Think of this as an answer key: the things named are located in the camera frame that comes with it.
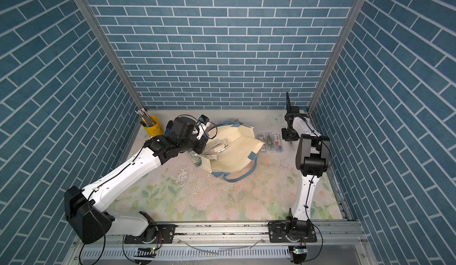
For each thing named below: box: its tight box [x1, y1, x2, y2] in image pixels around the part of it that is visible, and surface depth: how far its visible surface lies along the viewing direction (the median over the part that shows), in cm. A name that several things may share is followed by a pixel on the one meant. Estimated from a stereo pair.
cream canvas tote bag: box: [188, 120, 265, 184], surface depth 92 cm
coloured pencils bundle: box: [134, 108, 154, 128], surface depth 101 cm
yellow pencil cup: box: [143, 115, 165, 138], surface depth 101 cm
